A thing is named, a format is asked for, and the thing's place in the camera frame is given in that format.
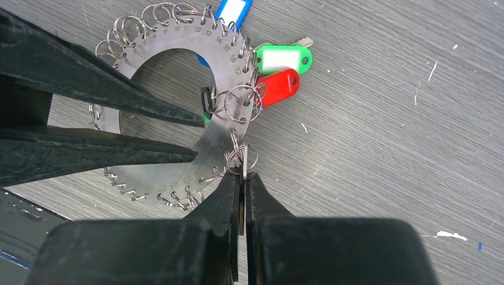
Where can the red key tag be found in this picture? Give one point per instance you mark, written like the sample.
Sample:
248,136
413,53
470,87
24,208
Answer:
279,86

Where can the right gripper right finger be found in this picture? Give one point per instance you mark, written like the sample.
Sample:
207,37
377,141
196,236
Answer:
285,249

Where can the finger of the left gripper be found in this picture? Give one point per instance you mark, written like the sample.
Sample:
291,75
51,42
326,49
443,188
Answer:
38,59
38,153

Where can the green key tag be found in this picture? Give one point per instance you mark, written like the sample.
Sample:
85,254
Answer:
275,58

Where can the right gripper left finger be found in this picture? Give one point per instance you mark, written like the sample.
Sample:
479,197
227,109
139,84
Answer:
201,248

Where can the numbered metal key ring disc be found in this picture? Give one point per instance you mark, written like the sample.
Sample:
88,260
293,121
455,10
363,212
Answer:
174,50

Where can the black key tag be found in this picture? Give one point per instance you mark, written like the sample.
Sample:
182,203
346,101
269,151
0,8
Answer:
207,101

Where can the blue key tag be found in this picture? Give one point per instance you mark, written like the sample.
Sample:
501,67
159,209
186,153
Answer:
233,10

